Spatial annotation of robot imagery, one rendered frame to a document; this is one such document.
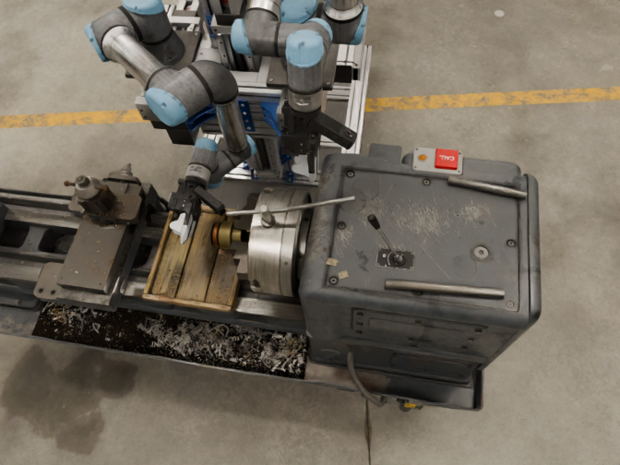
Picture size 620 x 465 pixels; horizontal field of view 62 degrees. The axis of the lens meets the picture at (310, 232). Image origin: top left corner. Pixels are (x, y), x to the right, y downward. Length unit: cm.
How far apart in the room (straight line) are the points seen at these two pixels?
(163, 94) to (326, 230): 55
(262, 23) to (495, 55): 253
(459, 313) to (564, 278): 160
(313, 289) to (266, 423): 130
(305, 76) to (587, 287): 208
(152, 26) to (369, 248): 100
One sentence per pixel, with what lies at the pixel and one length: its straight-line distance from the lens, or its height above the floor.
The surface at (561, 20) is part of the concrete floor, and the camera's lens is 394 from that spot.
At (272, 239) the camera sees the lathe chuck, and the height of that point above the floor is 122.
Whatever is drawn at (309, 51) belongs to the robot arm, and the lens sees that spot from 109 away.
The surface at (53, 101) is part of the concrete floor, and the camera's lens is 378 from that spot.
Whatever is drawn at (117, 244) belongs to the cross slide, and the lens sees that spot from 181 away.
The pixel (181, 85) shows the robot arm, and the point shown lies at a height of 144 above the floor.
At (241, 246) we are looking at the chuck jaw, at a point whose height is 111.
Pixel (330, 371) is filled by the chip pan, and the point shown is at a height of 54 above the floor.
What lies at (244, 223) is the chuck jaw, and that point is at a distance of 153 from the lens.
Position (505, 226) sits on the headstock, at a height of 125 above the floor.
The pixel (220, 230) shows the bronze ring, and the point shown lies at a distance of 155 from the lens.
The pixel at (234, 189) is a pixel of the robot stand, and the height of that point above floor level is 21.
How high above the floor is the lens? 246
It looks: 63 degrees down
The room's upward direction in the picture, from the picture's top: 8 degrees counter-clockwise
